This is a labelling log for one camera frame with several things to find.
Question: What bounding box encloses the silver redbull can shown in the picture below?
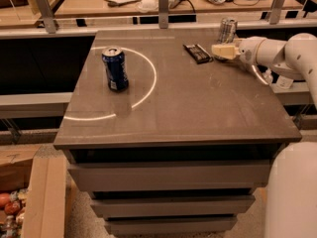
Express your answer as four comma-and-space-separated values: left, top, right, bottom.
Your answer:
218, 18, 238, 44

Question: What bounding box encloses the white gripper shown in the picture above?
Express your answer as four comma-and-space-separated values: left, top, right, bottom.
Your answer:
211, 37, 265, 65

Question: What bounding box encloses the red fruit in box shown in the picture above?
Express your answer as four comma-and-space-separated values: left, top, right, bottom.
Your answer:
4, 200, 21, 215

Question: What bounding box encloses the dark rxbar chocolate bar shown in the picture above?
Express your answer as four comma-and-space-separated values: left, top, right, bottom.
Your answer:
183, 44, 213, 64

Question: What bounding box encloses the white face mask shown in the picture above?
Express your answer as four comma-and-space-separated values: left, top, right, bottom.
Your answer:
136, 0, 158, 13

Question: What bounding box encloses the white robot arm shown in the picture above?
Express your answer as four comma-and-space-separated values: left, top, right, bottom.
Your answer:
212, 33, 317, 238

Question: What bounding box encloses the metal bracket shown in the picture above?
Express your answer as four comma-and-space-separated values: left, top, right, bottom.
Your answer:
158, 0, 168, 29
268, 0, 285, 25
35, 0, 57, 34

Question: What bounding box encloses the metal bracket middle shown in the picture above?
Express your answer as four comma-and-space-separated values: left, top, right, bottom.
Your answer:
158, 0, 168, 29

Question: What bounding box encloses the cardboard box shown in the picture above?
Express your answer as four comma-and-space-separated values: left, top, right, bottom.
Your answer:
0, 145, 66, 238

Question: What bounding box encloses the metal bracket right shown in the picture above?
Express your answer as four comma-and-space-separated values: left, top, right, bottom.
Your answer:
268, 0, 285, 25

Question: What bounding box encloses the blue pepsi can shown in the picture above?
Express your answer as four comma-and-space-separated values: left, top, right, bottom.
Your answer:
102, 47, 129, 92

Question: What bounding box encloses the grey drawer cabinet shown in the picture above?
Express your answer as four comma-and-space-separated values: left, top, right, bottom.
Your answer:
54, 29, 300, 236

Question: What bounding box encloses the metal bracket left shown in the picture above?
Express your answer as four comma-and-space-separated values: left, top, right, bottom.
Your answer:
35, 0, 57, 34

